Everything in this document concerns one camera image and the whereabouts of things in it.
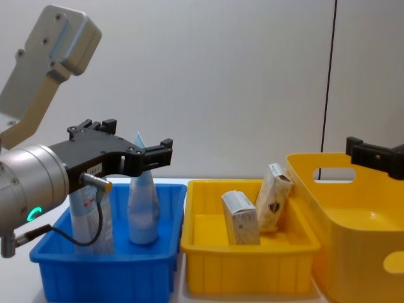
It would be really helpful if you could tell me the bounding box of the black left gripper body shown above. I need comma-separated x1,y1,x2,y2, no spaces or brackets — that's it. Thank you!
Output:
49,129,145,195

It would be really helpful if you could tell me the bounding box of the pale blue squeeze tube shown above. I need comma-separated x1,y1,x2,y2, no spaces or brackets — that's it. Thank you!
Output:
127,131,160,246

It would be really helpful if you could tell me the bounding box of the white printed squeeze tube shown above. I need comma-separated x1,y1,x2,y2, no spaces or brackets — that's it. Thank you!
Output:
69,184,116,256

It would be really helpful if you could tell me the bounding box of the tall yellow plastic basket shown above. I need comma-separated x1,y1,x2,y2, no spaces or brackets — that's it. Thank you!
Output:
285,152,404,303

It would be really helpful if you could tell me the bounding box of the white grey carton box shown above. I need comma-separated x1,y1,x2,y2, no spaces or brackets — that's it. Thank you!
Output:
220,189,261,246

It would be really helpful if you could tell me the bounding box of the beige patterned carton box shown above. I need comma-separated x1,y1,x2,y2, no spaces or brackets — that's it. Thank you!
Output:
254,162,295,234

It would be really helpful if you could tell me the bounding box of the blue plastic bin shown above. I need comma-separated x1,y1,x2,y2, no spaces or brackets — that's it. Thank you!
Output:
29,183,188,303

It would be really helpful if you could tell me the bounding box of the shallow yellow plastic bin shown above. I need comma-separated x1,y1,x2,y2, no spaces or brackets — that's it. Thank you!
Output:
179,179,323,296

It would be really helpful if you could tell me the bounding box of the thin dark gripper cable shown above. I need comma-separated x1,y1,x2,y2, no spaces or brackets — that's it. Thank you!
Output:
47,172,114,247

